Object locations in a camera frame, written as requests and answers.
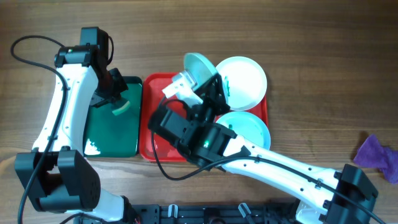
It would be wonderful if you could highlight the white plate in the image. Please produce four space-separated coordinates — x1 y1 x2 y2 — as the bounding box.
216 56 267 111

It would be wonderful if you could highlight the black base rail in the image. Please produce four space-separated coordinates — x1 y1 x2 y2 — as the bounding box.
132 202 299 224

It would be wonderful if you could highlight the green sponge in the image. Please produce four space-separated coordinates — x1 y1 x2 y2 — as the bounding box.
111 98 131 116

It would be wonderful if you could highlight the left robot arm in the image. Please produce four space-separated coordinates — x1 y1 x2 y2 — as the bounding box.
14 27 140 223

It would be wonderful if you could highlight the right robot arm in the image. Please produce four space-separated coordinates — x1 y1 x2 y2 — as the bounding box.
148 74 382 223

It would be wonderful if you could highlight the red plastic tray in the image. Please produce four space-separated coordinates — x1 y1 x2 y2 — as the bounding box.
139 72 268 162

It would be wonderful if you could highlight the dark green tray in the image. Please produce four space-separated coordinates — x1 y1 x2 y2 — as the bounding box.
83 77 142 157

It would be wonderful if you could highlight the purple cloth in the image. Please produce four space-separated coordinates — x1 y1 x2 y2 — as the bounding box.
353 134 397 184

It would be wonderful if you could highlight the light blue plate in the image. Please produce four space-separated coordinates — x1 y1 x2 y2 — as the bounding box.
216 111 271 150
183 52 218 91

